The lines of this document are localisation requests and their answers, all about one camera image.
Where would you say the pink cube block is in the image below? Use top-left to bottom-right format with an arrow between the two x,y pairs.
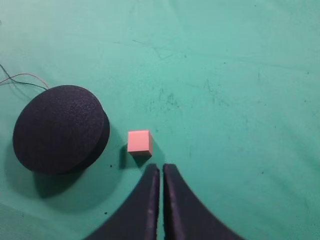
127,130 -> 153,156

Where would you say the black round turntable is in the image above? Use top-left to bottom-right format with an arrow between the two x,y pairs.
12,85 -> 111,175

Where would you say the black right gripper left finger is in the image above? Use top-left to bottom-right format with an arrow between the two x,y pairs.
86,164 -> 160,240

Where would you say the red power wire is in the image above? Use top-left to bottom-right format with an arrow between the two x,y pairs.
0,64 -> 50,90

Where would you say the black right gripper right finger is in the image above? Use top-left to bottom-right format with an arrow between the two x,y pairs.
162,164 -> 242,240

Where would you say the white thin wire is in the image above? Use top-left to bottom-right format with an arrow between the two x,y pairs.
0,72 -> 50,90

